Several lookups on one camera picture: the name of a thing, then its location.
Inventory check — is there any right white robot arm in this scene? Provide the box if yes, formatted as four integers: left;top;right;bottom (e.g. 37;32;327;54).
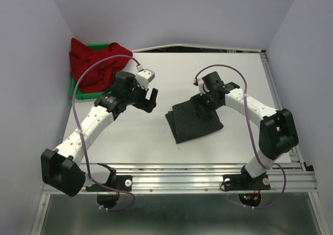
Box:
190;72;299;188

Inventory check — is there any aluminium rail frame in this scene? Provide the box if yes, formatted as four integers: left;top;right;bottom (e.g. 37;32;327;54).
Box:
33;52;328;234

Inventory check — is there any red skirt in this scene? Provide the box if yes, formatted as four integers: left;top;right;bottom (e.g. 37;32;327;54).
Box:
69;38;133;94

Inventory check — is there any green plastic bin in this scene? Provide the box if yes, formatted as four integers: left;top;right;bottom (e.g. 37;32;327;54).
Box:
70;43;108;100

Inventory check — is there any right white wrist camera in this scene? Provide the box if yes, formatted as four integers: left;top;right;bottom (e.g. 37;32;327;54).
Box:
194;78;210;95

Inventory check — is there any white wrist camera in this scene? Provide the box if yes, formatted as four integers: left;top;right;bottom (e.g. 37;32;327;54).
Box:
135;69;155;90
194;78;210;95

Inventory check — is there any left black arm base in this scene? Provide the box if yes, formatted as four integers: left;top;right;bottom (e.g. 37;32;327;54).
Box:
85;175;133;192

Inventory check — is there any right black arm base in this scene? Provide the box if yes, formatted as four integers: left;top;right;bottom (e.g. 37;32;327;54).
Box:
220;174;271;191

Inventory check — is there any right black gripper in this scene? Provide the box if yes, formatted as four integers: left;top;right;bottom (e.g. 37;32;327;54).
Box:
190;89;223;118

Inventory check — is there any dark grey dotted skirt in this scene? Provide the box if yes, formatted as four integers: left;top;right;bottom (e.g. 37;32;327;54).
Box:
165;100;224;144

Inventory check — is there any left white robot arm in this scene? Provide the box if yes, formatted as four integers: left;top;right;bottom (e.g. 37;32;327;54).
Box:
41;69;158;197

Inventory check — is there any white back wall trim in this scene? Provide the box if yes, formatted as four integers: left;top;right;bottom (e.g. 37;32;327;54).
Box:
132;44;266;53

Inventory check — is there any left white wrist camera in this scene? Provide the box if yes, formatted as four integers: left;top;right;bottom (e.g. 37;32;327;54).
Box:
135;69;155;90

